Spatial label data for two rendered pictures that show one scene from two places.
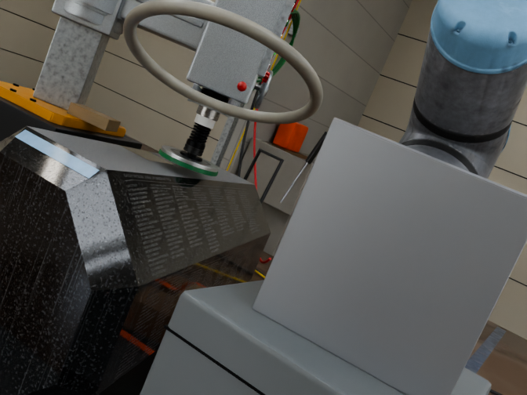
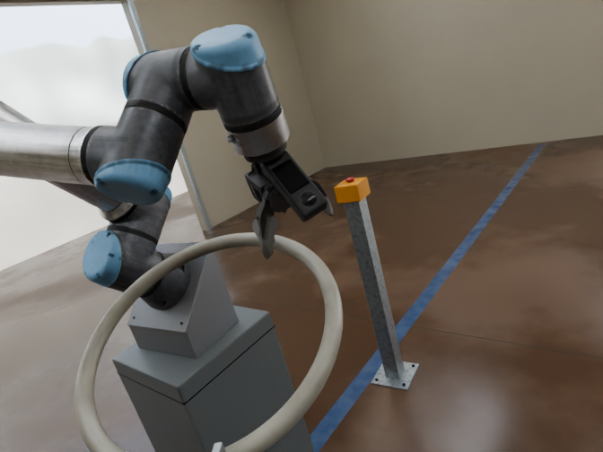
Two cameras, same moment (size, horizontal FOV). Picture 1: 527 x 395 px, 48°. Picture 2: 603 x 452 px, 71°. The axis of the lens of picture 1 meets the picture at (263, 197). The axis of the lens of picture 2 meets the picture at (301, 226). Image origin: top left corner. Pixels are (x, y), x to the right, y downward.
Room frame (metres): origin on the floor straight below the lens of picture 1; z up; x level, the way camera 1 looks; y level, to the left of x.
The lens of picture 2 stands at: (1.99, 0.59, 1.52)
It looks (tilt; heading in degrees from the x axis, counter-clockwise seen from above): 17 degrees down; 196
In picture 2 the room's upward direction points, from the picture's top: 16 degrees counter-clockwise
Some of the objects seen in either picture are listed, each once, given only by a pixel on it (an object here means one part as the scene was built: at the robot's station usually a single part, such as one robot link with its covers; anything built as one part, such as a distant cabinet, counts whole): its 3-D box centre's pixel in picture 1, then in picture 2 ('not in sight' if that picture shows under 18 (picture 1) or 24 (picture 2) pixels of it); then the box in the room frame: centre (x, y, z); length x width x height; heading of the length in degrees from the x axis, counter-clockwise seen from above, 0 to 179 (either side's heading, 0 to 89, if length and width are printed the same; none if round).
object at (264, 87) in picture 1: (254, 85); not in sight; (2.19, 0.19, 1.18); 0.15 x 0.10 x 0.15; 8
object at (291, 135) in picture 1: (293, 135); not in sight; (5.45, -0.03, 1.00); 0.50 x 0.22 x 0.33; 153
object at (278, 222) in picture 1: (293, 201); not in sight; (5.46, -0.28, 0.43); 1.30 x 0.62 x 0.86; 153
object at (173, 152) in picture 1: (190, 158); not in sight; (2.05, 0.29, 0.86); 0.21 x 0.21 x 0.01
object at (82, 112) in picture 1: (94, 117); not in sight; (2.52, 0.81, 0.81); 0.20 x 0.10 x 0.05; 77
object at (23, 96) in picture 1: (57, 107); not in sight; (2.66, 1.03, 0.76); 0.49 x 0.49 x 0.05; 69
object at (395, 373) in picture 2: not in sight; (374, 285); (0.12, 0.34, 0.54); 0.20 x 0.20 x 1.09; 69
